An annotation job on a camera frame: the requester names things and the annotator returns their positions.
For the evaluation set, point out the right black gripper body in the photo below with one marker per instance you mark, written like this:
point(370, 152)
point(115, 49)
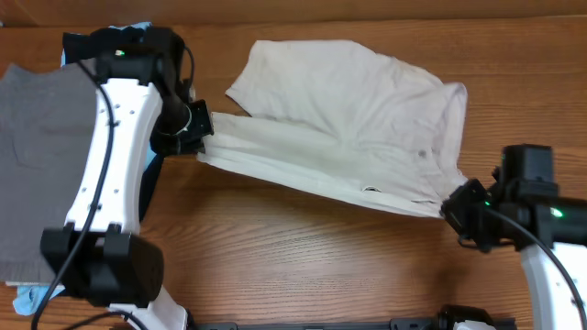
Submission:
point(466, 211)

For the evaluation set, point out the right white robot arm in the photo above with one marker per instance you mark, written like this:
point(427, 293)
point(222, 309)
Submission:
point(524, 210)

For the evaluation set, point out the black garment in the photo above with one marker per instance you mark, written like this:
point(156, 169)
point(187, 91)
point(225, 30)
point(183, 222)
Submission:
point(77, 47)

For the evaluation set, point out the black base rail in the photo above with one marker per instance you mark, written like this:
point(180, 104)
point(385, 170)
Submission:
point(445, 319)

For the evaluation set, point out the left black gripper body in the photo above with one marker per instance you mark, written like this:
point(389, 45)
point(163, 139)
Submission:
point(199, 125)

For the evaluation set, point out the grey shorts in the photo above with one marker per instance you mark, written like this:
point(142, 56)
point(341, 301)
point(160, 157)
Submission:
point(47, 122)

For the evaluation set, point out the beige shorts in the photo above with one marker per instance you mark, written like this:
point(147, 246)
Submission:
point(336, 119)

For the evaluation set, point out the light blue garment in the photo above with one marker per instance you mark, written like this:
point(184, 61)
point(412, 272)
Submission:
point(29, 297)

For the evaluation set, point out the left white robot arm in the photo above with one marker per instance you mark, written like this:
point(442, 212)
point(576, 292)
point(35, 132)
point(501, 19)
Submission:
point(142, 104)

